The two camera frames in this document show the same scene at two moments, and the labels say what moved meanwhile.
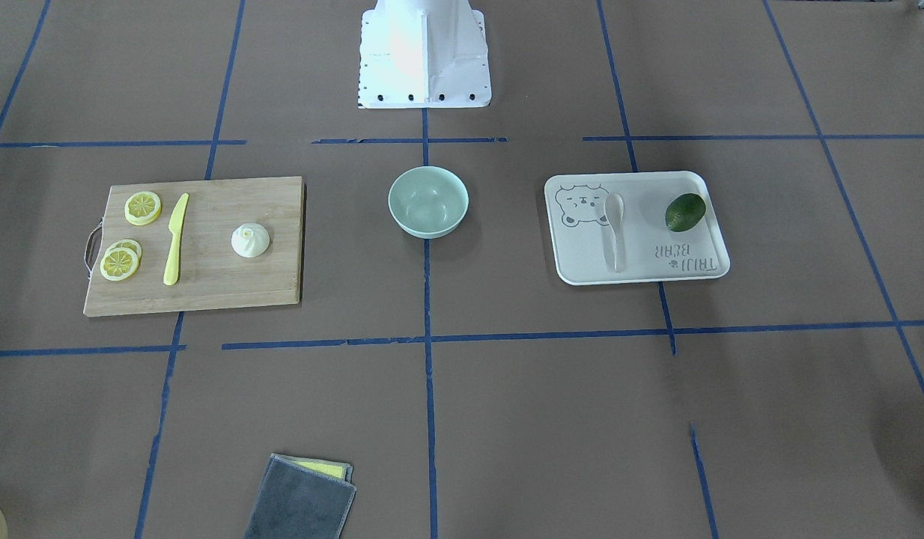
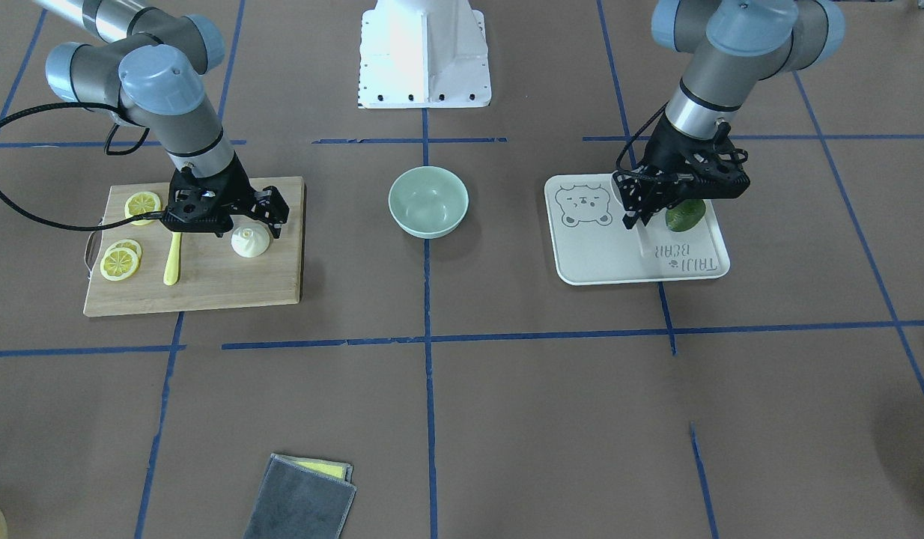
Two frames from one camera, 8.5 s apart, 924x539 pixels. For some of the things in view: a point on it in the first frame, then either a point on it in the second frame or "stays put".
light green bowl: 428,202 stays put
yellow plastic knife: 176,224 stays put
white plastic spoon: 614,211 to 642,236
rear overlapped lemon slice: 130,245 stays put
